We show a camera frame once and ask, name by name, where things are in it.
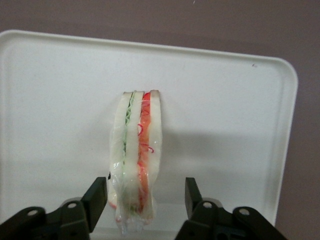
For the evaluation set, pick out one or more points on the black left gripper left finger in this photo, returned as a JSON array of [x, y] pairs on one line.
[[75, 215]]

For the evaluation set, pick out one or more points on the triangle sandwich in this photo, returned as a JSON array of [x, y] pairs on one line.
[[132, 150]]

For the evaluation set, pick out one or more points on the cream plastic serving tray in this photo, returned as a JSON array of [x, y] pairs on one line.
[[212, 112]]

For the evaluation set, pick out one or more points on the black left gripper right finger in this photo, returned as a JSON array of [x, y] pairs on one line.
[[210, 217]]

